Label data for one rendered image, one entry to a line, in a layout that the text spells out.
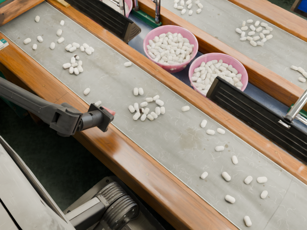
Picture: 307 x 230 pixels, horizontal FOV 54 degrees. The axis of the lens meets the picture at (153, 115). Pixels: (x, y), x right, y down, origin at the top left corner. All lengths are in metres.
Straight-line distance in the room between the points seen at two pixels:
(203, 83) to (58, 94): 0.65
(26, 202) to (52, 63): 1.14
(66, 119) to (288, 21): 1.26
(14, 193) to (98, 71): 1.06
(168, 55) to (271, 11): 0.62
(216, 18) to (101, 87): 0.73
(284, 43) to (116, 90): 0.87
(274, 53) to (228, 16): 0.32
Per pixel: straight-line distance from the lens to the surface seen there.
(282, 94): 1.48
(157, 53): 1.49
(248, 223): 1.15
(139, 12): 1.75
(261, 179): 1.21
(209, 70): 1.45
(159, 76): 1.37
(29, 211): 0.43
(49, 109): 0.99
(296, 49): 1.68
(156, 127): 1.25
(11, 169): 0.47
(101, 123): 1.10
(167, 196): 1.12
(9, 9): 1.71
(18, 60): 1.56
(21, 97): 1.05
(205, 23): 1.67
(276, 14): 1.79
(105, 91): 1.37
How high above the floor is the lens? 1.84
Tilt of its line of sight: 59 degrees down
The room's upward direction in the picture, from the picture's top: 1 degrees clockwise
